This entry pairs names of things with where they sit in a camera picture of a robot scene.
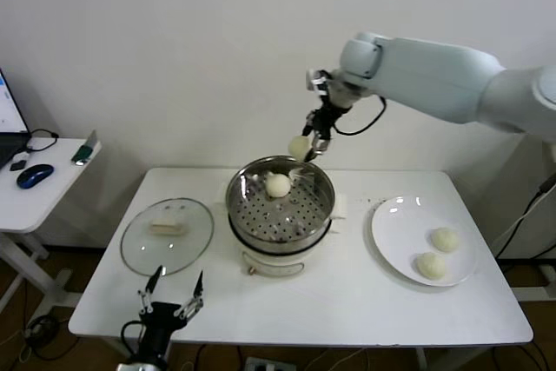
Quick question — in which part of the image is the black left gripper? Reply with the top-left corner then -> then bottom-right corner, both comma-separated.
136,265 -> 205,357

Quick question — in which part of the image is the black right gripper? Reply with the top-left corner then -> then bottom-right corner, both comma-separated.
302,99 -> 349,162

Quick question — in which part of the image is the white steamed baozi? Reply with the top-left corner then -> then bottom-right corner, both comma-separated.
429,226 -> 460,254
264,174 -> 291,198
413,251 -> 447,281
288,135 -> 312,162

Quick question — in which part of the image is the round glass pot lid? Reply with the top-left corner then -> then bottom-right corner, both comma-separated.
120,197 -> 215,277

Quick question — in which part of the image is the perforated steel steamer basket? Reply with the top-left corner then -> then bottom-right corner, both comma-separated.
214,155 -> 351,255

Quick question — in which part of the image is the white electric cooker pot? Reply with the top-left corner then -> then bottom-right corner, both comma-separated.
228,214 -> 344,279

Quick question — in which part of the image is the white floor power strip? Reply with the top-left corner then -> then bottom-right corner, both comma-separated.
245,356 -> 299,371

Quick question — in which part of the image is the white round plate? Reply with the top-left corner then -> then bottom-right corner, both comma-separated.
370,195 -> 477,288

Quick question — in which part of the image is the white side table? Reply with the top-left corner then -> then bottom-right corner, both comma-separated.
0,136 -> 103,315

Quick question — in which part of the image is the green phone stand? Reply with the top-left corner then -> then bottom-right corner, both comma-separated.
70,129 -> 99,168

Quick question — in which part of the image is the blue computer mouse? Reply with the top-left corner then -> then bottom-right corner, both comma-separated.
16,163 -> 55,191

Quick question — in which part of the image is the black laptop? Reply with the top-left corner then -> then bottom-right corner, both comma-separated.
0,69 -> 31,172

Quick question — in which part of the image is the white stand base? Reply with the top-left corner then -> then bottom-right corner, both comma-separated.
499,253 -> 556,302

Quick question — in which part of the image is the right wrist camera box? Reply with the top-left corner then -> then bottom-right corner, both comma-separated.
305,68 -> 331,95

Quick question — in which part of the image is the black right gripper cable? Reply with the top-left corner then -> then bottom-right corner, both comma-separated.
332,95 -> 387,136

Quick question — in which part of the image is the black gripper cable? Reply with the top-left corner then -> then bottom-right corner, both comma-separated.
120,321 -> 144,359
332,95 -> 387,136

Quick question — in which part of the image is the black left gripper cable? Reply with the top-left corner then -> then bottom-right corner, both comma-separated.
120,321 -> 144,359

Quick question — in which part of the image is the floor cable bundle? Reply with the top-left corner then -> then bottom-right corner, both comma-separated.
23,314 -> 62,363

